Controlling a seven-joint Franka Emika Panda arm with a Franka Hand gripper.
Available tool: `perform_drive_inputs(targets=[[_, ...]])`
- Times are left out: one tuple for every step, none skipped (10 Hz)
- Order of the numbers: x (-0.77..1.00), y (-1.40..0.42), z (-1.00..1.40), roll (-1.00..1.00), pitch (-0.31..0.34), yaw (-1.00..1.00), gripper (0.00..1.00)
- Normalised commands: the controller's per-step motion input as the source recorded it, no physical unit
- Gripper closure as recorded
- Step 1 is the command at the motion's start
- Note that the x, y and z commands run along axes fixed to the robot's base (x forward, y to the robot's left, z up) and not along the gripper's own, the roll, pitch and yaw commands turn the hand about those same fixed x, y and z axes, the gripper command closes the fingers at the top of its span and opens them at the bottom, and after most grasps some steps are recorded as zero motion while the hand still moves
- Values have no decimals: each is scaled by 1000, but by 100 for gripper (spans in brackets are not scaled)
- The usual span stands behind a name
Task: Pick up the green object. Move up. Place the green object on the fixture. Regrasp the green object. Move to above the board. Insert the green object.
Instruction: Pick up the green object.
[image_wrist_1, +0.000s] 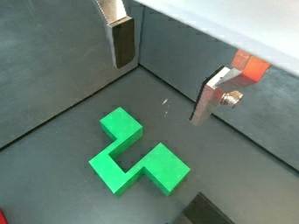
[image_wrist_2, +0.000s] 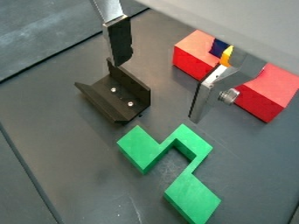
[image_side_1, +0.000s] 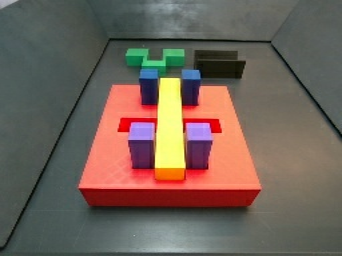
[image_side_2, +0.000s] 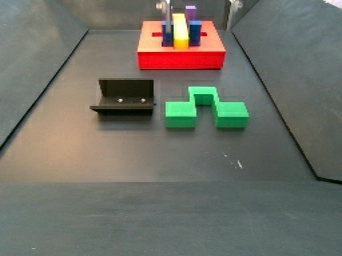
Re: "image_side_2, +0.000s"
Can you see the green stepped block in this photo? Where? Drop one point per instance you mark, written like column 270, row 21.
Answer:
column 229, row 114

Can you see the black angle fixture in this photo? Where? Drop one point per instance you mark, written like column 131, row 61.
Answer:
column 126, row 94

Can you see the red base board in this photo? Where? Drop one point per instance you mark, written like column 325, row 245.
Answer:
column 155, row 57

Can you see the yellow arch bar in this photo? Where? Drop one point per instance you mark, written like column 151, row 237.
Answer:
column 181, row 31

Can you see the blue post right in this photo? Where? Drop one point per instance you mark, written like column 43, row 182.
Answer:
column 167, row 41

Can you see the blue post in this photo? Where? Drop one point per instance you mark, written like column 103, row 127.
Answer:
column 195, row 29
column 167, row 41

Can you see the blue post left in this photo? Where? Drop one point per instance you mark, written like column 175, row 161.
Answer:
column 195, row 29

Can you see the purple post left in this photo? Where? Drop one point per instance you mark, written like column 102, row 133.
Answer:
column 190, row 11

